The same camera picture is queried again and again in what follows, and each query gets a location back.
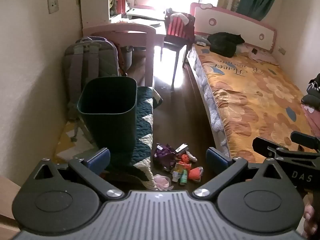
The grey purple backpack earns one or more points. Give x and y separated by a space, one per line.
92 60

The person's right hand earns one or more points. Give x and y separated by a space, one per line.
310 222

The white tissue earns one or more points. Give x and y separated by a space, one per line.
192 157

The pink white bed headboard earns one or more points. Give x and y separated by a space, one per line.
232 22

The red striped clothing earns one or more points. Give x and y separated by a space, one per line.
176 26

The black chair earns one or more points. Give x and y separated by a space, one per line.
172 46

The wooden furniture corner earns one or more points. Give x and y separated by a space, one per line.
8 200

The small white bottle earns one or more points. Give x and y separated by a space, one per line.
175 178

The small white packet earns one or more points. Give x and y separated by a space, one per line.
181 148

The white bookshelf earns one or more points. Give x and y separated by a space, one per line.
95 5

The purple wrapper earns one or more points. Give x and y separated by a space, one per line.
163 156

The dark clothes pile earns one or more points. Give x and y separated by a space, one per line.
312 90

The pink cloth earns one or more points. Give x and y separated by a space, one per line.
312 117

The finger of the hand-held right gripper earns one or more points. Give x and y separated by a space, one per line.
306 141
265 147

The small green bottle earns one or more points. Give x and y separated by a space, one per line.
184 178

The blue white floral mattress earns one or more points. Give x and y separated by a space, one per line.
210 105

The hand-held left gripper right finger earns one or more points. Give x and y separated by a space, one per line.
216 158

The beige wall socket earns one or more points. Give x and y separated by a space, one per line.
282 50

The orange wrapper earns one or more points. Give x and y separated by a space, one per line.
185 158

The grey cloth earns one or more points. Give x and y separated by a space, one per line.
202 40

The pink plastic bag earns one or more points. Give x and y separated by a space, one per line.
162 182

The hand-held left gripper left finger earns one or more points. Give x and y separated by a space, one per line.
98 158

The pink desk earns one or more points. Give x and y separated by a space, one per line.
140 27

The black cloth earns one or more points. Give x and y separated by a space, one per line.
225 43

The beige wall switch plate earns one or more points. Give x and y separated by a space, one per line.
53 5

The small black item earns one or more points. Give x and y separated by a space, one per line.
255 51

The dark green trash bin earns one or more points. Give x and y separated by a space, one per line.
107 130

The green patchwork quilt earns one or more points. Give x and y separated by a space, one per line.
143 130

